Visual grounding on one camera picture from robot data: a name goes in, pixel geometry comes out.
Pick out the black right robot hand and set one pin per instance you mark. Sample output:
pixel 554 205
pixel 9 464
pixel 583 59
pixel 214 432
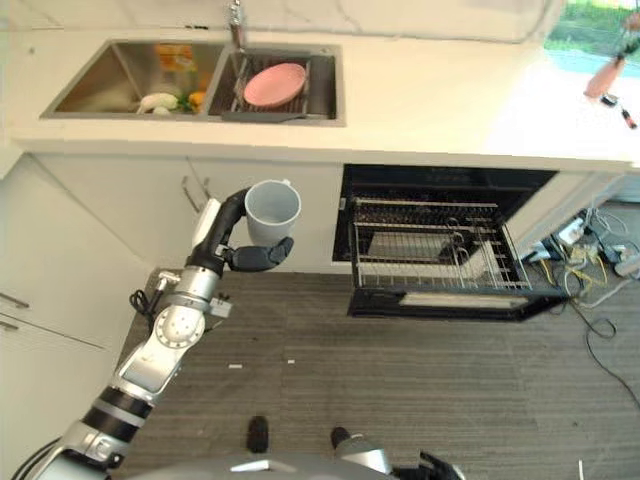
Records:
pixel 430 467

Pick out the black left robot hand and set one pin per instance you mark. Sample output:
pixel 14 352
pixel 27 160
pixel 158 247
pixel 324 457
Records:
pixel 235 227

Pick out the grey mug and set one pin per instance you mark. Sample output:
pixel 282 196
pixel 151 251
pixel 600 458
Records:
pixel 272 212

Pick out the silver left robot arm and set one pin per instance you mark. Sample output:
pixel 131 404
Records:
pixel 150 345

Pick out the black dishwasher door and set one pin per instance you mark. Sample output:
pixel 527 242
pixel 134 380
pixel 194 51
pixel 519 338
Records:
pixel 450 302

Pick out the black dishwasher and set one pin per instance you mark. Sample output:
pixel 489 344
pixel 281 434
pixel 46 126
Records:
pixel 440 240

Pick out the white cabinet door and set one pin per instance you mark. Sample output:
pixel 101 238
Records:
pixel 117 220

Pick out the dark sink drain rack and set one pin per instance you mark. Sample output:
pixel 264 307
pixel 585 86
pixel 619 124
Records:
pixel 280 107

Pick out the orange fruit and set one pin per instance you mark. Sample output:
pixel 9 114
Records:
pixel 197 98

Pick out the white vegetable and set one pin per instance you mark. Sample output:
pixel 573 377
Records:
pixel 157 101

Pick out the pink plate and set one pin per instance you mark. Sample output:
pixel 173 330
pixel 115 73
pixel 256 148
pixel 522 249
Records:
pixel 275 84

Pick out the silver robot torso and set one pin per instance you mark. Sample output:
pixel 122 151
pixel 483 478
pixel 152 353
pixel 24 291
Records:
pixel 280 467

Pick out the stainless steel double sink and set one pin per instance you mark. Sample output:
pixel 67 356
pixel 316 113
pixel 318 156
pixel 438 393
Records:
pixel 195 82

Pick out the orange packaged bag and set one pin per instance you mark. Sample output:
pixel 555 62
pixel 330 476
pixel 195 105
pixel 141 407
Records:
pixel 175 60

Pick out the chrome faucet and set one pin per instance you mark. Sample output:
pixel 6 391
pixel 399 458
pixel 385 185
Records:
pixel 236 22

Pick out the white power strip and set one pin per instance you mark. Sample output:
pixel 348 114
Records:
pixel 570 235

